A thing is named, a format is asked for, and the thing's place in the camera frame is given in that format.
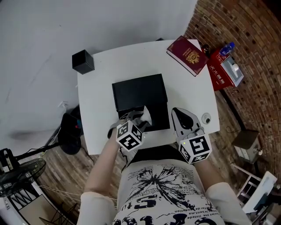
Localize white paper sheet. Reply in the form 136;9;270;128
186;39;203;52

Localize blue water bottle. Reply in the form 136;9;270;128
219;42;236;56

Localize person's right forearm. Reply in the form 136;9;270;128
194;161;225;191

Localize dark red hardcover book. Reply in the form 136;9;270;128
166;35;209;77

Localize person's left forearm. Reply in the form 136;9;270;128
84;131;122;196

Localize black shorts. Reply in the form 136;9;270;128
129;143;187;166

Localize black bag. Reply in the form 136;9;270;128
60;112;83;156

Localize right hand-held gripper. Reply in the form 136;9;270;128
171;107;212;165

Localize black floor fan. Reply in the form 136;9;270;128
0;157;47;198

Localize white shelf unit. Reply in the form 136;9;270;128
4;186;58;225

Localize white metal rack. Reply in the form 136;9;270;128
232;163;278;214

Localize round table cable grommet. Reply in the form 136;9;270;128
201;112;212;124

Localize small black cube box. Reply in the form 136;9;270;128
72;49;96;75

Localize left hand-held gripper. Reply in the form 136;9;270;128
107;110;152;153

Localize white cloth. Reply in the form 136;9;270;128
133;105;153;128

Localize red cardboard box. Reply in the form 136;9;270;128
207;48;236;92

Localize white printed t-shirt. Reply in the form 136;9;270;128
76;159;251;225

